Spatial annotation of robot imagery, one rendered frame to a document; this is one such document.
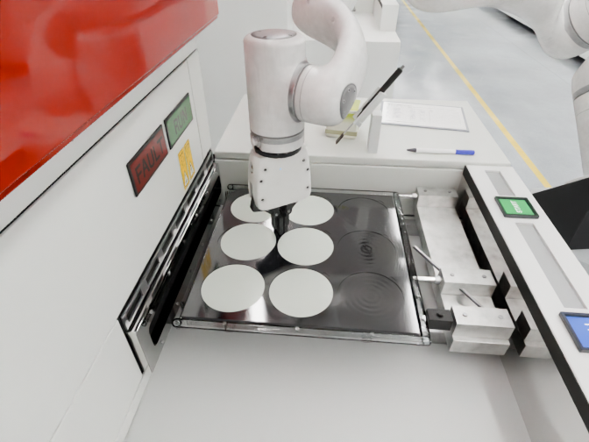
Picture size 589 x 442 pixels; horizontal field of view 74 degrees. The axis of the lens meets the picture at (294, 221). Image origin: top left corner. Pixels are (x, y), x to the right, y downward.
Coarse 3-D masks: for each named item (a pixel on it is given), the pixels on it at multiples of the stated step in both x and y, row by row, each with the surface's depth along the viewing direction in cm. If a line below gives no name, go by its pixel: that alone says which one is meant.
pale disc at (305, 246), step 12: (300, 228) 73; (288, 240) 70; (300, 240) 70; (312, 240) 70; (324, 240) 70; (288, 252) 68; (300, 252) 68; (312, 252) 68; (324, 252) 68; (300, 264) 65; (312, 264) 65
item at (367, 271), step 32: (320, 192) 82; (224, 224) 74; (320, 224) 74; (352, 224) 74; (384, 224) 74; (224, 256) 67; (352, 256) 67; (384, 256) 67; (192, 288) 61; (352, 288) 61; (384, 288) 61; (224, 320) 57; (256, 320) 56; (288, 320) 56; (320, 320) 56; (352, 320) 56; (384, 320) 56; (416, 320) 56
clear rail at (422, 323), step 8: (400, 200) 80; (400, 208) 77; (400, 216) 75; (400, 224) 74; (400, 232) 72; (408, 240) 70; (408, 256) 66; (408, 264) 65; (408, 272) 64; (416, 280) 62; (416, 288) 61; (416, 296) 59; (416, 304) 58; (416, 312) 58; (424, 312) 57; (424, 320) 56; (424, 328) 55
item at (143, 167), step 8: (160, 136) 56; (152, 144) 53; (160, 144) 56; (144, 152) 51; (152, 152) 54; (160, 152) 56; (136, 160) 49; (144, 160) 51; (152, 160) 54; (160, 160) 57; (136, 168) 49; (144, 168) 51; (152, 168) 54; (136, 176) 49; (144, 176) 52; (136, 184) 49; (144, 184) 52
